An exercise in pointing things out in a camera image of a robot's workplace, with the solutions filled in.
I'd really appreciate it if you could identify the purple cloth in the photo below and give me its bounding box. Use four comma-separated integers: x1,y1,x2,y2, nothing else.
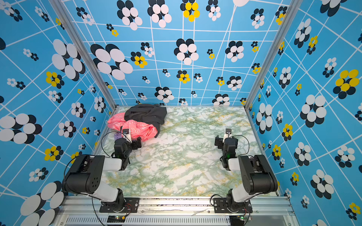
114,133,123,140

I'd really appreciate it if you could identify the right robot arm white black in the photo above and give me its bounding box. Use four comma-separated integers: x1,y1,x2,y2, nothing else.
215,136,278,213

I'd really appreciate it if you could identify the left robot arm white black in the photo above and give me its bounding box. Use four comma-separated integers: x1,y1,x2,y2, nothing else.
63,138,227,212

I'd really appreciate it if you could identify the pink patterned cloth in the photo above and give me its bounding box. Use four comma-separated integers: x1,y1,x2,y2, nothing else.
107,113,158,142

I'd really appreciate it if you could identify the black cloth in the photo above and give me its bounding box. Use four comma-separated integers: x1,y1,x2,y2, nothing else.
124,104,167,137

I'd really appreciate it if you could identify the left green circuit board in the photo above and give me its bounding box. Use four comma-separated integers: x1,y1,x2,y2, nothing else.
107,215,126,224

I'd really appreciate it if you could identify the green circuit board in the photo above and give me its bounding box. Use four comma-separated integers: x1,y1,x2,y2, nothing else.
229,216,245,226
107,215,126,224

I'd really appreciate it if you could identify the right green circuit board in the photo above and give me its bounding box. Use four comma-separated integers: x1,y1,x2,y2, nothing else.
229,216,245,226

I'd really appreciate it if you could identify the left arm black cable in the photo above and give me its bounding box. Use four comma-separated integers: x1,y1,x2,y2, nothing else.
100,130,125,158

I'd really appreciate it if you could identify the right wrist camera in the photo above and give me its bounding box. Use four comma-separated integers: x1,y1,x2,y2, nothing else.
223,128,232,142

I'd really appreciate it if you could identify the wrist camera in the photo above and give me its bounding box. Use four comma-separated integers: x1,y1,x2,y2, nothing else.
122,129,132,143
223,128,232,142

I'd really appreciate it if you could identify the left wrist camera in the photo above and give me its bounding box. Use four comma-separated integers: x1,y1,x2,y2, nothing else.
122,129,132,143

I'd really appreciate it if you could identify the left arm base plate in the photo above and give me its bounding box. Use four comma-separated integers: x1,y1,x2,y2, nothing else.
99,197,140,213

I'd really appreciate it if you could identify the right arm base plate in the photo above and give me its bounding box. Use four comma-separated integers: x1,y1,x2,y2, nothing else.
211,198,253,215

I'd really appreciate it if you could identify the aluminium front rail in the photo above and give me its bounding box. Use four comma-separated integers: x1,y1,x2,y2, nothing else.
53,196,299,226

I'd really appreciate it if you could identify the left aluminium corner post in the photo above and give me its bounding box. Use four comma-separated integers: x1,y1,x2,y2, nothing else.
49,1,117,111

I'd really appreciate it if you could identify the aluminium corner post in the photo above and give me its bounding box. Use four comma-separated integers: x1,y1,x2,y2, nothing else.
245,0,303,110
49,1,117,111

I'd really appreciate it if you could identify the right aluminium corner post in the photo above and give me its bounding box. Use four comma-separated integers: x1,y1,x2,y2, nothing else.
245,0,303,110

